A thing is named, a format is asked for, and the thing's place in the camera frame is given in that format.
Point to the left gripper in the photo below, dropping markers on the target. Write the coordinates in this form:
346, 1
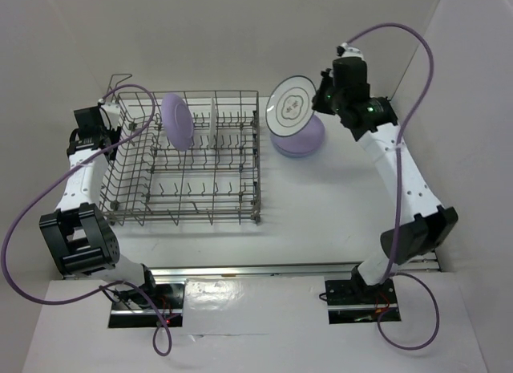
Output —
115, 132

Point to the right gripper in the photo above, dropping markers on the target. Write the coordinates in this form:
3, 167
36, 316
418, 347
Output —
317, 103

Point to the white plate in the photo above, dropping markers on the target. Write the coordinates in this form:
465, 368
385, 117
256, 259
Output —
289, 107
212, 133

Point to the small purple plate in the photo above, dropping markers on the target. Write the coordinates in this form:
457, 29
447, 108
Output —
309, 138

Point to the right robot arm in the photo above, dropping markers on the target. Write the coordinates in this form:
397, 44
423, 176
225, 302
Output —
363, 120

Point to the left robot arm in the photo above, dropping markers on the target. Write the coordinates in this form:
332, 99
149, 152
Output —
79, 237

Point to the large purple plate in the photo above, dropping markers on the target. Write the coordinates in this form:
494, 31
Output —
177, 121

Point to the grey wire dish rack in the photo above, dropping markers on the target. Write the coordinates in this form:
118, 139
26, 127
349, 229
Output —
150, 180

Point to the aluminium rail front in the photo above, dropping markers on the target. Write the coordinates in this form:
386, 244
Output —
255, 271

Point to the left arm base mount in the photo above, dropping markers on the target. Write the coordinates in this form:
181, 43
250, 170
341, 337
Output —
131, 310

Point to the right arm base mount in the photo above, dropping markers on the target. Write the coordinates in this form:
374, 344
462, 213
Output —
346, 307

